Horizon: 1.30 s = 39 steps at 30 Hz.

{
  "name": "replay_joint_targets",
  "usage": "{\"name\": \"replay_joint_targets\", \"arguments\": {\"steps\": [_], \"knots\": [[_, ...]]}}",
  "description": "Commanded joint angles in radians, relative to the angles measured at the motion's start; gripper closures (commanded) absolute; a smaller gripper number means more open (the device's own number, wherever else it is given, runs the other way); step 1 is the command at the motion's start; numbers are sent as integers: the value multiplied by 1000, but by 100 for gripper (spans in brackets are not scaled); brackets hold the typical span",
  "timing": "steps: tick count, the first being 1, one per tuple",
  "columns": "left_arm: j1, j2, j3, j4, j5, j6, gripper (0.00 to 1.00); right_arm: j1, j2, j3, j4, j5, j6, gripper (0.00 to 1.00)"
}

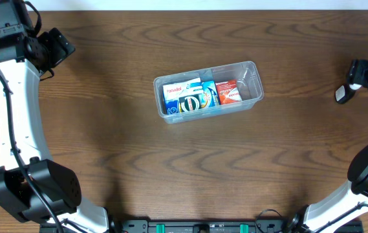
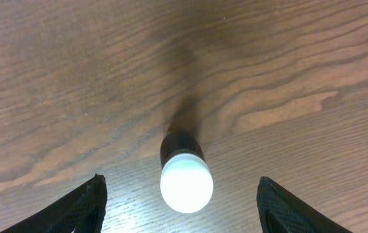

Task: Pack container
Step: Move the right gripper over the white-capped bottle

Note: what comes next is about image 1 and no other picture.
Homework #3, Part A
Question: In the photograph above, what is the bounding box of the blue Kool Fever box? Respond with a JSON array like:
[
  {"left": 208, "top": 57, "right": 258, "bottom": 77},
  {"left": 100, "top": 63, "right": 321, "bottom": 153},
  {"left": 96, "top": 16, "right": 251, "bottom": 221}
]
[{"left": 164, "top": 80, "right": 220, "bottom": 114}]

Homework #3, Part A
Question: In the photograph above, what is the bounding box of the white blue Panadol box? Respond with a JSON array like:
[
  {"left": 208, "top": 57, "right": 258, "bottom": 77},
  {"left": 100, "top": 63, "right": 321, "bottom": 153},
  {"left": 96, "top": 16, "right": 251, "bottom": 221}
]
[{"left": 163, "top": 77, "right": 203, "bottom": 101}]

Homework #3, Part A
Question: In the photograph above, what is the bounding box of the clear plastic container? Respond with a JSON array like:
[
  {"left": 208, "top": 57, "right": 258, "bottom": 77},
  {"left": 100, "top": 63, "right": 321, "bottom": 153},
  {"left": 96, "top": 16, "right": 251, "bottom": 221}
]
[{"left": 153, "top": 61, "right": 264, "bottom": 124}]

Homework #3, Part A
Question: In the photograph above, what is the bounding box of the red Panadol box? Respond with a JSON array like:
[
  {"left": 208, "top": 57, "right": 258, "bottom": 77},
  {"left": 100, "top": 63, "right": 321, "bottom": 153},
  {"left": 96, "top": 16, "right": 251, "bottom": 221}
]
[{"left": 215, "top": 80, "right": 242, "bottom": 105}]

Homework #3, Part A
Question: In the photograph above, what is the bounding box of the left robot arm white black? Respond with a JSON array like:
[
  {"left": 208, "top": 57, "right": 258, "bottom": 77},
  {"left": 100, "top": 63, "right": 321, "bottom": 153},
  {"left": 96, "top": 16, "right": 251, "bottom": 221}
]
[{"left": 0, "top": 25, "right": 113, "bottom": 232}]

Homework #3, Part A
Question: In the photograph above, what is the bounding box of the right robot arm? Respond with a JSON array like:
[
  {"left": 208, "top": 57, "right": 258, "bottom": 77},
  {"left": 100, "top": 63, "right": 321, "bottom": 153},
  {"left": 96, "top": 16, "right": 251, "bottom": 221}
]
[{"left": 291, "top": 60, "right": 368, "bottom": 232}]

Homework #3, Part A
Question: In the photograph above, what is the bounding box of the black mounting rail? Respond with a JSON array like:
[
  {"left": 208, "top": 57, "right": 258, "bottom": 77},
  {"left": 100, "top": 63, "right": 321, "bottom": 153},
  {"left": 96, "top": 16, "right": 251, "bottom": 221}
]
[{"left": 39, "top": 218, "right": 365, "bottom": 233}]

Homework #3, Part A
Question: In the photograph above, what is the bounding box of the green round-logo box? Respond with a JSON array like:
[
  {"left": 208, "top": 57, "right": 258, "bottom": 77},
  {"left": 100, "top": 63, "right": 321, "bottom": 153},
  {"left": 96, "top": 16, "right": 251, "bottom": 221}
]
[{"left": 179, "top": 94, "right": 201, "bottom": 113}]

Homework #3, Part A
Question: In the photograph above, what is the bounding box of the dark syrup bottle white cap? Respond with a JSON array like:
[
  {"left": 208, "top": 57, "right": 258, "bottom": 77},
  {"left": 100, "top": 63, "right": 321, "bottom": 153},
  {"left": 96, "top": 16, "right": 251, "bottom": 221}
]
[{"left": 335, "top": 84, "right": 361, "bottom": 104}]

